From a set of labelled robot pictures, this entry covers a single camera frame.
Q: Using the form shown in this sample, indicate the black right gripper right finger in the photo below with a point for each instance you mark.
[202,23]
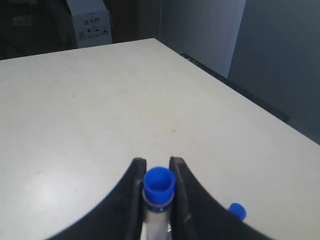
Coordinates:
[196,215]

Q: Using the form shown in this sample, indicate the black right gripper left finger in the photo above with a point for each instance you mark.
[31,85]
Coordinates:
[119,216]

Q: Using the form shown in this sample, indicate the blue-capped tube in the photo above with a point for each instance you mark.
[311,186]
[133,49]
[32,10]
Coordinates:
[158,194]
[237,210]

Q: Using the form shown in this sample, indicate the black box beside table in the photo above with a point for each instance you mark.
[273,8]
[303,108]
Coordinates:
[242,91]

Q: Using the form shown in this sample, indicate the white cardboard box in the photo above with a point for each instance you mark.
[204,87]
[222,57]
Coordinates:
[91,23]

